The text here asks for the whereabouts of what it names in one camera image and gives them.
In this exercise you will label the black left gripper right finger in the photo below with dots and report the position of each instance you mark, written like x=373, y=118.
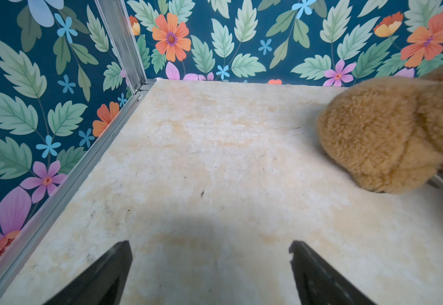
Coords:
x=317, y=282

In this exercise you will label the brown plush teddy bear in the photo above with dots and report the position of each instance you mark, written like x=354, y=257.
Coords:
x=387, y=133

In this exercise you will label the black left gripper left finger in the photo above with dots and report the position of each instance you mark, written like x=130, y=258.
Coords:
x=103, y=282

